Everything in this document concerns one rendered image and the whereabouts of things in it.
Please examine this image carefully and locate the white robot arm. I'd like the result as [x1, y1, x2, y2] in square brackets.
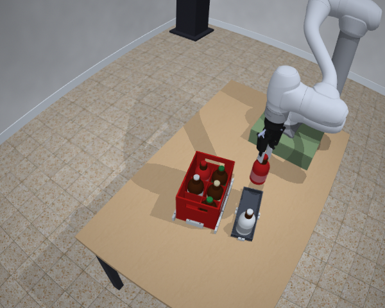
[264, 0, 382, 139]

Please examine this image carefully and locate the brown bottle with white cap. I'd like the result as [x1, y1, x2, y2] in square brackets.
[187, 175, 204, 196]

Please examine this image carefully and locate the white bottle with brown band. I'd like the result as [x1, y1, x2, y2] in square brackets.
[236, 209, 255, 235]

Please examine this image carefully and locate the red bottle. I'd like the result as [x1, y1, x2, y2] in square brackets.
[250, 154, 270, 185]
[195, 160, 210, 181]

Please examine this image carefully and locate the brown glass bottle with cream cap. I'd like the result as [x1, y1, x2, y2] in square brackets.
[207, 180, 223, 201]

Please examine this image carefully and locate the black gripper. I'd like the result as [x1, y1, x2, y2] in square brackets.
[257, 117, 286, 163]

